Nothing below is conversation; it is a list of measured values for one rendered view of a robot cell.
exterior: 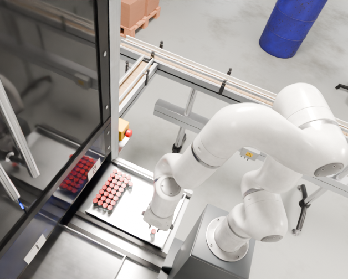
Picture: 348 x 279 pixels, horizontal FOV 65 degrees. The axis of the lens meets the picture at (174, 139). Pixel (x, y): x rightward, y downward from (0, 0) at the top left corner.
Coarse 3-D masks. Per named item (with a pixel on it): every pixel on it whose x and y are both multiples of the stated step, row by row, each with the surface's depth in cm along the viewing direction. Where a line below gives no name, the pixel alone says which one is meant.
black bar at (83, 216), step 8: (80, 216) 109; (88, 216) 109; (96, 224) 108; (104, 224) 109; (112, 232) 108; (120, 232) 108; (128, 240) 107; (136, 240) 107; (144, 248) 106; (152, 248) 106; (160, 256) 106
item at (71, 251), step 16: (48, 240) 103; (64, 240) 104; (80, 240) 105; (48, 256) 100; (64, 256) 101; (80, 256) 102; (96, 256) 103; (112, 256) 104; (32, 272) 96; (48, 272) 97; (64, 272) 98; (80, 272) 98; (96, 272) 99; (112, 272) 100
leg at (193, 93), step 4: (192, 92) 184; (196, 92) 184; (188, 96) 190; (192, 96) 186; (188, 100) 191; (192, 100) 189; (188, 104) 193; (192, 104) 193; (188, 108) 196; (184, 112) 202; (188, 112) 199; (180, 128) 215; (184, 128) 213; (180, 132) 217; (184, 132) 218; (180, 136) 221; (176, 140) 227; (180, 140) 225; (176, 144) 230; (180, 144) 231
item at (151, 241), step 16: (144, 176) 124; (128, 192) 121; (144, 192) 122; (96, 208) 114; (128, 208) 116; (144, 208) 117; (176, 208) 120; (112, 224) 108; (128, 224) 112; (144, 224) 113; (144, 240) 106; (160, 240) 110
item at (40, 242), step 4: (40, 236) 88; (40, 240) 89; (44, 240) 92; (36, 244) 87; (40, 244) 90; (32, 248) 86; (36, 248) 88; (32, 252) 87; (36, 252) 90; (28, 256) 85; (32, 256) 88; (28, 260) 86; (28, 264) 88
